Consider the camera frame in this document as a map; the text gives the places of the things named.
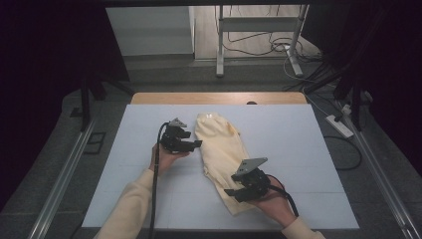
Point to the cream baby pants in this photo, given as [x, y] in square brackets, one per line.
[222, 149]

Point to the dark curtain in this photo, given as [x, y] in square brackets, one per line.
[391, 66]
[40, 66]

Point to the white plug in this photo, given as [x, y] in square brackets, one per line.
[346, 109]

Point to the aluminium rail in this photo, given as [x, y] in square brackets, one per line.
[63, 179]
[381, 179]

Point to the light blue table mat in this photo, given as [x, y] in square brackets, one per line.
[282, 132]

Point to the white power strip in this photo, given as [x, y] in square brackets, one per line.
[339, 126]

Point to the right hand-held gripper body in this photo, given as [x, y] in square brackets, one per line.
[253, 181]

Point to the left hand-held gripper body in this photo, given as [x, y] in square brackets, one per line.
[174, 137]

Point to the person's left hand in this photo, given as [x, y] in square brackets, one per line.
[164, 161]

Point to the person's right hand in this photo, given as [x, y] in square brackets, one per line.
[277, 205]

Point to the white metal stand frame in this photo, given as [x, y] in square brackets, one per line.
[257, 24]

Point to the black metal stand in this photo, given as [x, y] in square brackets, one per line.
[356, 106]
[85, 106]

